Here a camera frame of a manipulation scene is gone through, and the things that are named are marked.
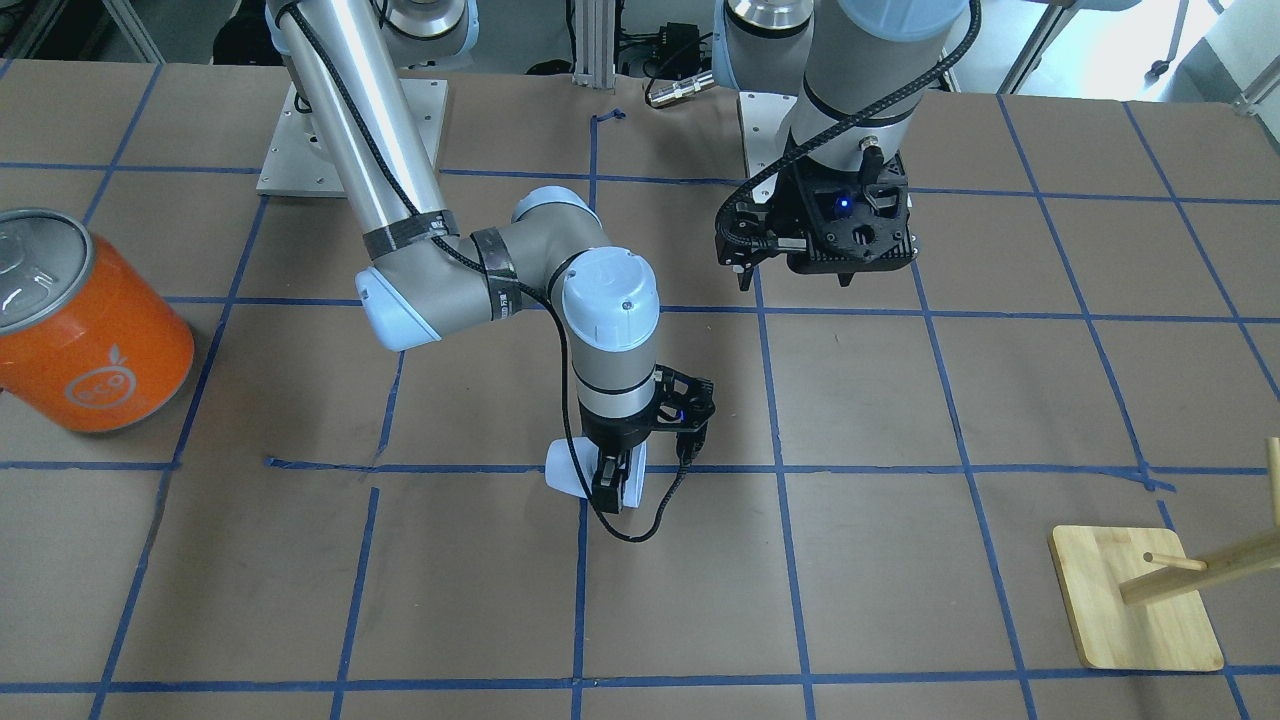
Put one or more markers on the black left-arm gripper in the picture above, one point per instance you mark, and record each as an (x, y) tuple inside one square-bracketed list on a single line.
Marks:
[(800, 201)]

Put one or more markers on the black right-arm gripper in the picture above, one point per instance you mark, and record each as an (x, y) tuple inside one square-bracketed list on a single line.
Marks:
[(612, 431)]

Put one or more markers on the light blue plastic cup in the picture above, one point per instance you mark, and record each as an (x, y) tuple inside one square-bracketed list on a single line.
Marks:
[(561, 474)]

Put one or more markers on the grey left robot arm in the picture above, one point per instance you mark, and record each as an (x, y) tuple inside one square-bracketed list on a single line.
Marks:
[(858, 70)]

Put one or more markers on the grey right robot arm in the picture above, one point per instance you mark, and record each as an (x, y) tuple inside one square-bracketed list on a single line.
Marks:
[(427, 278)]

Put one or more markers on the wooden stand rod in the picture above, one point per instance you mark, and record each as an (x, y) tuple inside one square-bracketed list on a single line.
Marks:
[(1176, 575)]

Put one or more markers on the wooden stand base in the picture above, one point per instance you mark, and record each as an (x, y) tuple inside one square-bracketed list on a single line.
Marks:
[(1113, 630)]

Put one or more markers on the orange metal can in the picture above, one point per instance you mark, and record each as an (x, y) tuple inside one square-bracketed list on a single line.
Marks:
[(85, 340)]

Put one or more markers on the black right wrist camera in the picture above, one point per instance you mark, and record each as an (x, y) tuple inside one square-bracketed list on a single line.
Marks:
[(685, 406)]

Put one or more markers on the silver cable connector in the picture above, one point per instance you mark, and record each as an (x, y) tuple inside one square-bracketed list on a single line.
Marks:
[(680, 90)]

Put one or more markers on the aluminium frame post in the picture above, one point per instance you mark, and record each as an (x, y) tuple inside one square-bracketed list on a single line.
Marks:
[(593, 35)]

